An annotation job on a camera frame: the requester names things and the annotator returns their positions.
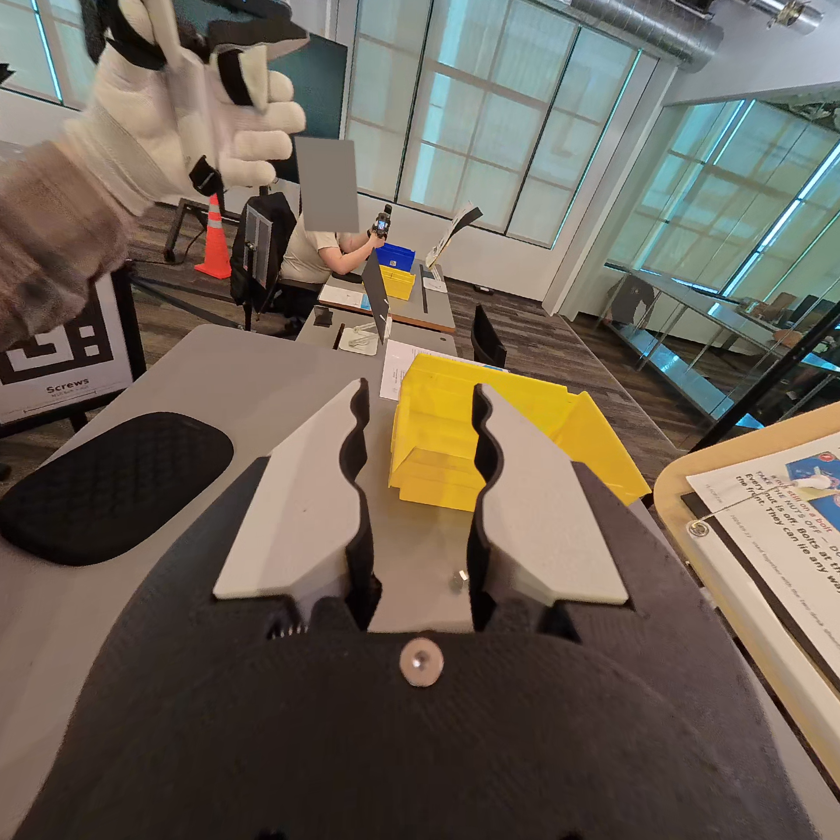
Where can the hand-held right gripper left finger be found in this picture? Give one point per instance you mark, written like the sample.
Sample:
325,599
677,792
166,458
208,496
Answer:
295,512

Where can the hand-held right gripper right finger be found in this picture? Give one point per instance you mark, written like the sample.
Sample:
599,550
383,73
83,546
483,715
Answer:
544,518

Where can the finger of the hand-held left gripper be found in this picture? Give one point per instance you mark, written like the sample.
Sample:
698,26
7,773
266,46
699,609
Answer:
262,34

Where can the person's left forearm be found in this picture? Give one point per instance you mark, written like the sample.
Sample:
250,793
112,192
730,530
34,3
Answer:
52,229

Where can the person's left hand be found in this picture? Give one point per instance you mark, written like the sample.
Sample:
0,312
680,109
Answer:
138,124

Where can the large dark screen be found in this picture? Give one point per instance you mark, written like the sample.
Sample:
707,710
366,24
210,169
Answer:
321,85

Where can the black screen stand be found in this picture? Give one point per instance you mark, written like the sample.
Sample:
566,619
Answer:
180,223

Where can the yellow plastic bin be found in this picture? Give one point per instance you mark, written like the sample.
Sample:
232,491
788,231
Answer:
439,453

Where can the light wooden board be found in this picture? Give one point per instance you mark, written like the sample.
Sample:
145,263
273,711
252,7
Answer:
676,499

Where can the orange traffic cone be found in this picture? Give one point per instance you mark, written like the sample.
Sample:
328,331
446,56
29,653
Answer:
214,249

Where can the office chair with backpack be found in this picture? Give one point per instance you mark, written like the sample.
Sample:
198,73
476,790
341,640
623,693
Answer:
262,249

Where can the white paper sheet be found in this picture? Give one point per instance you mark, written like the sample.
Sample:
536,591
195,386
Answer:
397,367

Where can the white tray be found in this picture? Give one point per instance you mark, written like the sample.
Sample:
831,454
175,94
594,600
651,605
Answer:
358,341

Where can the black wrist rest pad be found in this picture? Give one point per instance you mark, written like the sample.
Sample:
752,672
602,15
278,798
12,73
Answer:
111,485

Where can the black chair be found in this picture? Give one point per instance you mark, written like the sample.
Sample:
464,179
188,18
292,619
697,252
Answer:
487,341

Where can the black flat panel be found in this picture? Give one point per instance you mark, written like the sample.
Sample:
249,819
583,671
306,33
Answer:
375,295

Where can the wood edged desk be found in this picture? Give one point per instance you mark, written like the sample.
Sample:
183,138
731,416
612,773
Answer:
420,312

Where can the printed instruction sheet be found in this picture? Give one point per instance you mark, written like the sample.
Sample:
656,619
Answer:
787,544

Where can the small blue bin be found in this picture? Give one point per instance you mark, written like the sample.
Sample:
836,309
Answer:
396,256

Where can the small yellow bin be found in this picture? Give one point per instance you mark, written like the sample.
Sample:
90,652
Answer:
399,282

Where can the glass table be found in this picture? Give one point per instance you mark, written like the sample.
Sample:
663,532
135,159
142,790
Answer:
695,308

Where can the black white tag sign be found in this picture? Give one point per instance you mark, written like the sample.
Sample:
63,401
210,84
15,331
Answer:
39,374

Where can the silver air duct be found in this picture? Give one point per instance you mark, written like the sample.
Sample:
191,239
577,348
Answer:
649,29

